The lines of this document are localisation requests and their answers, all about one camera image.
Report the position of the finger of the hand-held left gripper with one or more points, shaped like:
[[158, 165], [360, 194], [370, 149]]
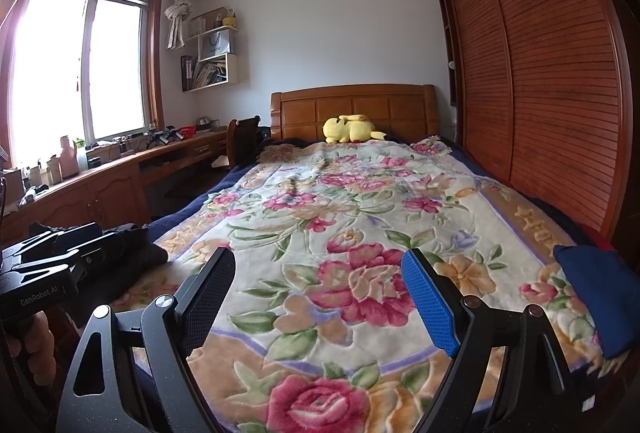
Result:
[[102, 255], [55, 235]]

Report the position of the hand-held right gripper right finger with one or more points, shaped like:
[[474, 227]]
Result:
[[430, 298]]

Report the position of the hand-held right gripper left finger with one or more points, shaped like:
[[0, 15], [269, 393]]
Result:
[[210, 293]]

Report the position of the person's left hand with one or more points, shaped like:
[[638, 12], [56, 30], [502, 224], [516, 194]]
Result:
[[40, 343]]

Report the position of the folded black garment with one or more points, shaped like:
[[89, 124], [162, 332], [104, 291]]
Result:
[[145, 258]]

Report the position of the long wooden desk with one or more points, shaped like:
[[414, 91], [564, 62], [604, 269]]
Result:
[[110, 188]]

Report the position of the beige bottle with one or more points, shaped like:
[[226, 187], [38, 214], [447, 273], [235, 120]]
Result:
[[67, 158]]

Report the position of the floral blanket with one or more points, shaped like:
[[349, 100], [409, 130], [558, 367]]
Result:
[[350, 223]]

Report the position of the red basket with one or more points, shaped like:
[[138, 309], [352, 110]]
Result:
[[187, 131]]

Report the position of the wooden chair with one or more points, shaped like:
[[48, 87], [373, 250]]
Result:
[[245, 138]]

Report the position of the metal bowl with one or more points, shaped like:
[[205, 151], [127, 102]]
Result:
[[204, 122]]

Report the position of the blue folded cloth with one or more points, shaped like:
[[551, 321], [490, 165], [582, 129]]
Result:
[[600, 293]]

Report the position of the red cloth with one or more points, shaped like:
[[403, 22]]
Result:
[[597, 238]]

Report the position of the yellow plush toy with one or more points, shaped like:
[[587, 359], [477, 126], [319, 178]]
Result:
[[345, 130]]

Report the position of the wooden bed headboard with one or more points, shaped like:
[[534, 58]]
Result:
[[310, 113]]

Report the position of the row of books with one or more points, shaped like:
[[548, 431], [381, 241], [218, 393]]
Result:
[[205, 73]]

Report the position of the white paper bag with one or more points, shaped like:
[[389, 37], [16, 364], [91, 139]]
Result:
[[215, 44]]

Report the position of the wooden louvred wardrobe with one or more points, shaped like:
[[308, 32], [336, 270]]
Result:
[[540, 73]]

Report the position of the tied white curtain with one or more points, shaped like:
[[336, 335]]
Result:
[[176, 13]]

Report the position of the cardboard box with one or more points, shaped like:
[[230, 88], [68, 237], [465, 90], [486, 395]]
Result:
[[212, 19]]

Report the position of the black camera rig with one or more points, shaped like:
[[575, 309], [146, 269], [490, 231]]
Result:
[[162, 135]]

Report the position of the window with wooden frame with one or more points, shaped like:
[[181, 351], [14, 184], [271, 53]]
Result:
[[115, 63]]

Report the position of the white wall shelf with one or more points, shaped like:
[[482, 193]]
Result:
[[233, 70]]

